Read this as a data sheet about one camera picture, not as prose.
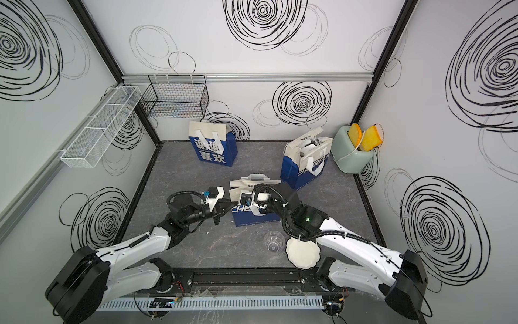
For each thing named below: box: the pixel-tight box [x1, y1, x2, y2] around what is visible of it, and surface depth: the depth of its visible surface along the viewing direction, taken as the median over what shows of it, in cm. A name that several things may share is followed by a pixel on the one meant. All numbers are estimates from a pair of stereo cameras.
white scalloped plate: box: [285, 236, 322, 270], surface depth 81 cm
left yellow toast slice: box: [348, 122, 363, 148], surface depth 98 cm
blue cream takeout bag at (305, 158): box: [280, 126, 333, 191], surface depth 88 cm
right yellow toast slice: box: [360, 125, 383, 152], surface depth 98 cm
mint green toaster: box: [331, 124, 376, 175], surface depth 101 cm
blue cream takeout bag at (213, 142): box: [188, 120, 239, 167], surface depth 98 cm
